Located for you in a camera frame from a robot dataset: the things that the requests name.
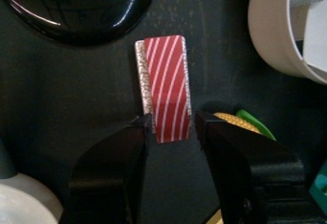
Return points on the glossy black bowl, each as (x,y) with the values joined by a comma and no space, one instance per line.
(76,11)

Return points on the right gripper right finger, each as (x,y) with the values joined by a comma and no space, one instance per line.
(243,164)

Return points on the red white striped packet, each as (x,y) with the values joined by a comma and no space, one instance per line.
(168,84)

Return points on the yellow green toy corn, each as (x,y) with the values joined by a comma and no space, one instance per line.
(255,125)

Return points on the white round bowl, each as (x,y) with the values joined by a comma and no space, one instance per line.
(273,42)

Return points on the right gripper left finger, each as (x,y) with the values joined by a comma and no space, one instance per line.
(106,176)

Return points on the teal basket with orange rim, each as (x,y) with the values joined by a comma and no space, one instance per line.
(321,189)

